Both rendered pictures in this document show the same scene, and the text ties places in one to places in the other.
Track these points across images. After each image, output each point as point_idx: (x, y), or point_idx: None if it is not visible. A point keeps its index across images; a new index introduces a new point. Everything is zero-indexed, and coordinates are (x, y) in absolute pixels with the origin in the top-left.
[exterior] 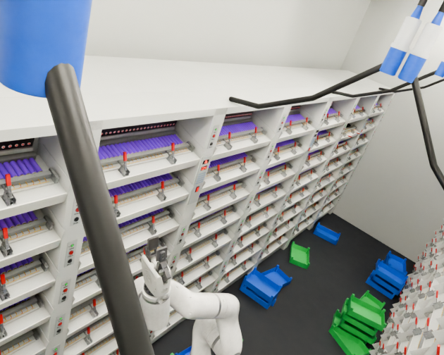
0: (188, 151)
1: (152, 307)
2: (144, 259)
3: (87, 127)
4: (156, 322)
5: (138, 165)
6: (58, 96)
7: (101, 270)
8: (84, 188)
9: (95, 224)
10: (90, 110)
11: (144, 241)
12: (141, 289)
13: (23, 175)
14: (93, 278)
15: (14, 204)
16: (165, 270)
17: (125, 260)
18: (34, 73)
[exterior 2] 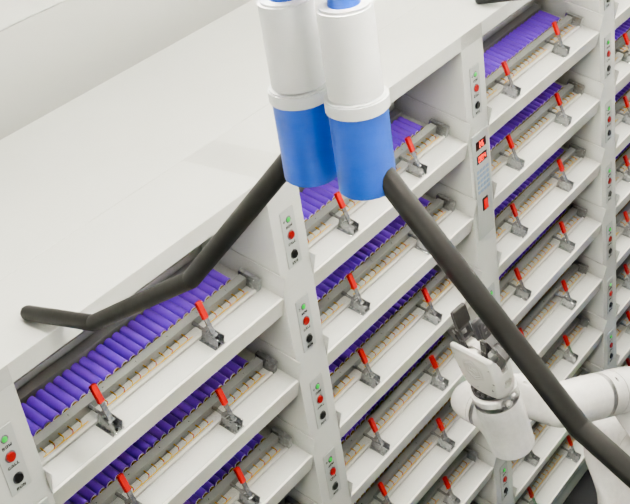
0: (439, 137)
1: (499, 418)
2: (458, 347)
3: (420, 204)
4: (515, 442)
5: (365, 205)
6: (396, 192)
7: (471, 297)
8: (437, 246)
9: (454, 267)
10: (264, 151)
11: (427, 343)
12: (468, 401)
13: (211, 297)
14: (364, 443)
15: (223, 344)
16: (498, 349)
17: (483, 285)
18: (375, 184)
